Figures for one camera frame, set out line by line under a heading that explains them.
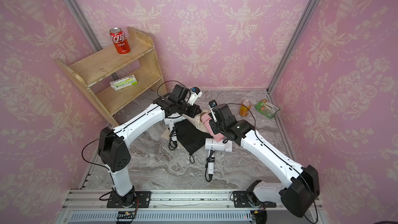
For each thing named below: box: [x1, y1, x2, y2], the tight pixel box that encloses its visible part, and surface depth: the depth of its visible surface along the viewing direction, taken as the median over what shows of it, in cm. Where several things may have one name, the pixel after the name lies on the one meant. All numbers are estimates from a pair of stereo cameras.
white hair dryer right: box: [204, 137, 233, 182], surface depth 87 cm
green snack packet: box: [255, 99, 280, 119], surface depth 110 cm
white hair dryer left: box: [163, 113, 184, 143], surface depth 96 cm
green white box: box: [109, 74, 139, 92], surface depth 94 cm
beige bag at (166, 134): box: [160, 127, 171, 141], surface depth 99 cm
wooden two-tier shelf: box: [54, 27, 168, 128], surface depth 85 cm
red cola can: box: [109, 27, 132, 55], surface depth 74 cm
